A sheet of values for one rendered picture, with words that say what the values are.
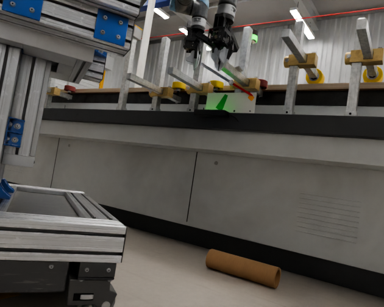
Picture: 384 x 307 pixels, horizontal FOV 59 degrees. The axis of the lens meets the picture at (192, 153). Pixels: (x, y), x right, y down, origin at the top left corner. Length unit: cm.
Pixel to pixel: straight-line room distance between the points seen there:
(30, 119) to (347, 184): 129
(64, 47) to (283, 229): 122
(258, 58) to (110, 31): 925
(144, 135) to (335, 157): 101
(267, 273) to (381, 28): 857
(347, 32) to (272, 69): 202
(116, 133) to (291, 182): 104
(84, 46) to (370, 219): 130
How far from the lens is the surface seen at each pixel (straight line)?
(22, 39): 112
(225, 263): 146
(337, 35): 972
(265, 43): 1030
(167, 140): 181
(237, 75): 151
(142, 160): 215
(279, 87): 178
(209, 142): 166
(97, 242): 87
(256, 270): 141
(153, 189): 208
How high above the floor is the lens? 38
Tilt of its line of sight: 4 degrees up
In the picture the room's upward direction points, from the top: 9 degrees clockwise
